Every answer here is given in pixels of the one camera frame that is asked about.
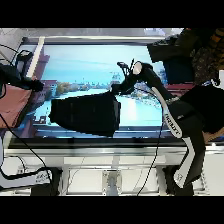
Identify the black cable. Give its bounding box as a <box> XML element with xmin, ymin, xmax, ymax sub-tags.
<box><xmin>0</xmin><ymin>113</ymin><xmax>54</xmax><ymax>184</ymax></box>
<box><xmin>136</xmin><ymin>122</ymin><xmax>166</xmax><ymax>197</ymax></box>

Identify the black garment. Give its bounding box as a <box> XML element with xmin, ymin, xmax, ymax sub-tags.
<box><xmin>180</xmin><ymin>84</ymin><xmax>224</xmax><ymax>135</ymax></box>
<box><xmin>48</xmin><ymin>91</ymin><xmax>122</xmax><ymax>138</ymax></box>
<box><xmin>146</xmin><ymin>30</ymin><xmax>200</xmax><ymax>64</ymax></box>

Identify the pink garment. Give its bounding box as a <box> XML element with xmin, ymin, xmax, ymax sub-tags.
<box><xmin>0</xmin><ymin>83</ymin><xmax>33</xmax><ymax>130</ymax></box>

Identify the brown patterned garment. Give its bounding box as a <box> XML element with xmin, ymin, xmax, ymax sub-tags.
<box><xmin>189</xmin><ymin>27</ymin><xmax>224</xmax><ymax>86</ymax></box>

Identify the silver frame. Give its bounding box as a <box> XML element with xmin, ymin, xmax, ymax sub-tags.
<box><xmin>0</xmin><ymin>145</ymin><xmax>224</xmax><ymax>197</ymax></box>

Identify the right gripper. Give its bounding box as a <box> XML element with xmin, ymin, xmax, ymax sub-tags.
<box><xmin>110</xmin><ymin>78</ymin><xmax>136</xmax><ymax>97</ymax></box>

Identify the dark blue garment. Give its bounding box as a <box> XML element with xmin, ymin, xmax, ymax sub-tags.
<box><xmin>162</xmin><ymin>57</ymin><xmax>196</xmax><ymax>85</ymax></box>

